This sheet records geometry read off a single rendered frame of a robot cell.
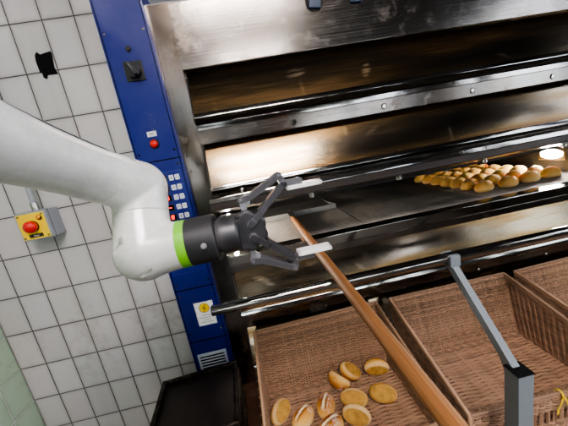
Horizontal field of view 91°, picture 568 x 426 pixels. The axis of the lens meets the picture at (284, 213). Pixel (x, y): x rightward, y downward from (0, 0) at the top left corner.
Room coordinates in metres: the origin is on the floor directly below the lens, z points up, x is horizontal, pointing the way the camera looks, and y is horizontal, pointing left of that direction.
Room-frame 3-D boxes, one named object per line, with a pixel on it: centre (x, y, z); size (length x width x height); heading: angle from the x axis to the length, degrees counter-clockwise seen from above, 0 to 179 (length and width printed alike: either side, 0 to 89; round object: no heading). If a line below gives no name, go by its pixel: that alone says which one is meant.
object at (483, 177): (1.64, -1.18, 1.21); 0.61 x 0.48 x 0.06; 5
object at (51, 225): (0.99, 0.85, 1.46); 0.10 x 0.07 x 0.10; 95
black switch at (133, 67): (1.02, 0.40, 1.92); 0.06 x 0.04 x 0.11; 95
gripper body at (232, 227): (0.54, 0.09, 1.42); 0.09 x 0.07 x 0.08; 96
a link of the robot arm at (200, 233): (0.53, 0.16, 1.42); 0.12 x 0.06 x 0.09; 6
